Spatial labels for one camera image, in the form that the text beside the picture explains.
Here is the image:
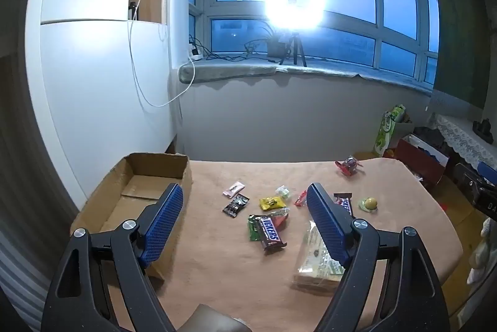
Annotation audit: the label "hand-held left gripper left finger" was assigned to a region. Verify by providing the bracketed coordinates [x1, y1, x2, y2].
[41, 182, 184, 332]

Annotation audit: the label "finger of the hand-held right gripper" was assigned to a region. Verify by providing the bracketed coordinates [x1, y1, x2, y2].
[454, 161, 497, 197]

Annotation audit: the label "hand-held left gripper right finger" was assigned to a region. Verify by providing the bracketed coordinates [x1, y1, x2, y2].
[306, 182, 451, 332]

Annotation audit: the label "cardboard box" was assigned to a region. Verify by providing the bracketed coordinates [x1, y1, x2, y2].
[70, 152, 193, 280]

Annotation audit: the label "clear bag of crackers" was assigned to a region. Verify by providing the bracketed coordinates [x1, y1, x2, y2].
[293, 220, 346, 292]

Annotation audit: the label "red white quail egg packet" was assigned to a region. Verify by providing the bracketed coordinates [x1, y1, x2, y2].
[272, 207, 290, 229]

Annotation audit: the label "large brown chocolate bar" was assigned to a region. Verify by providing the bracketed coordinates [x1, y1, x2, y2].
[252, 214, 288, 253]

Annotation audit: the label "clear red-edged snack packet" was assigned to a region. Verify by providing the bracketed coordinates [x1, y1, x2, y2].
[335, 156, 363, 177]

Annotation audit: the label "green snack packet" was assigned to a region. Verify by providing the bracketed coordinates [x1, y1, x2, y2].
[248, 214, 265, 242]

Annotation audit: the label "person's right forearm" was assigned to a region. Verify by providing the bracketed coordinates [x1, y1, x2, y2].
[467, 217, 497, 286]

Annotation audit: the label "small brown chocolate bar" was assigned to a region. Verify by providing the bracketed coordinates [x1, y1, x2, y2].
[333, 193, 356, 217]

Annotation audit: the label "white lace cloth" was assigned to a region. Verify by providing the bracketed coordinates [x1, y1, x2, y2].
[427, 112, 497, 171]

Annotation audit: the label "dark object on lace cloth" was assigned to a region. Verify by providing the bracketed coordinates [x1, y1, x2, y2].
[472, 118, 495, 144]

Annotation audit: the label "round yellow snack green wrapper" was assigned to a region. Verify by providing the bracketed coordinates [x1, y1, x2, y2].
[358, 196, 379, 213]

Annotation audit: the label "yellow candy packet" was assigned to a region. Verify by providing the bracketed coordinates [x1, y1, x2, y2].
[259, 196, 286, 211]

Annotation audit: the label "red box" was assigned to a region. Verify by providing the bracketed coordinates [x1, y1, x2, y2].
[392, 136, 451, 193]

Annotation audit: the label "dark bag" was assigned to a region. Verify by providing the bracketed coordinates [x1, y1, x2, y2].
[413, 126, 443, 146]

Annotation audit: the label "black candy packet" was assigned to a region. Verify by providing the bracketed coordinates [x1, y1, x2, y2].
[222, 194, 250, 218]

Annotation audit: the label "pink candy packet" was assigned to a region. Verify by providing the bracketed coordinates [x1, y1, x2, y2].
[223, 181, 244, 197]

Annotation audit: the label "green shopping bag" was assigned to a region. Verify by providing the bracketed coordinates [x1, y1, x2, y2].
[373, 104, 406, 158]

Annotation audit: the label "dark green curtain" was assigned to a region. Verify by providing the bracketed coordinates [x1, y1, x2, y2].
[427, 0, 490, 111]

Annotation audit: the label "white wardrobe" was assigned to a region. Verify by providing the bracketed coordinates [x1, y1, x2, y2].
[25, 0, 175, 208]

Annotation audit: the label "grey window sill mat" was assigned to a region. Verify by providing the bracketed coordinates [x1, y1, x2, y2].
[178, 54, 435, 95]

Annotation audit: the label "black tripod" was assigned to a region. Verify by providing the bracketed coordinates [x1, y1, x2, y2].
[279, 30, 308, 67]

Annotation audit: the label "potted plant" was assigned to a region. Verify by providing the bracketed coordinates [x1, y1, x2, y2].
[244, 21, 292, 62]

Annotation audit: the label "white cable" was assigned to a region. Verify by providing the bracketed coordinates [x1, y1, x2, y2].
[127, 0, 197, 108]

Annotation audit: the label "black cables on sill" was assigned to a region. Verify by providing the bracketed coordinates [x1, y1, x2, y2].
[189, 35, 249, 62]

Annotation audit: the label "ring light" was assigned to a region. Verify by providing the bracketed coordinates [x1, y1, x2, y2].
[260, 0, 331, 31]

